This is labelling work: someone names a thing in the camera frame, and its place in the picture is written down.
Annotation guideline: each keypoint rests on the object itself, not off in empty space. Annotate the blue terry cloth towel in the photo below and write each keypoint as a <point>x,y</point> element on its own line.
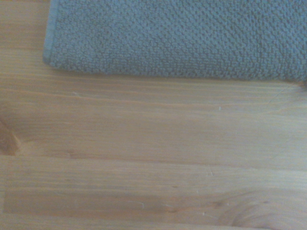
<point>177,36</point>

